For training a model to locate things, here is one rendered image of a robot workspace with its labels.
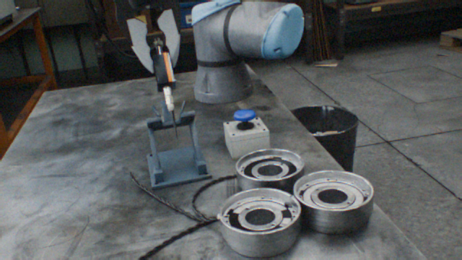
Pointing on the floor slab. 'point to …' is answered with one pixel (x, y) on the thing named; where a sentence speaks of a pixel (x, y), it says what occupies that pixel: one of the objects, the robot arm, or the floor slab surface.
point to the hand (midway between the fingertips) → (162, 63)
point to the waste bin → (342, 141)
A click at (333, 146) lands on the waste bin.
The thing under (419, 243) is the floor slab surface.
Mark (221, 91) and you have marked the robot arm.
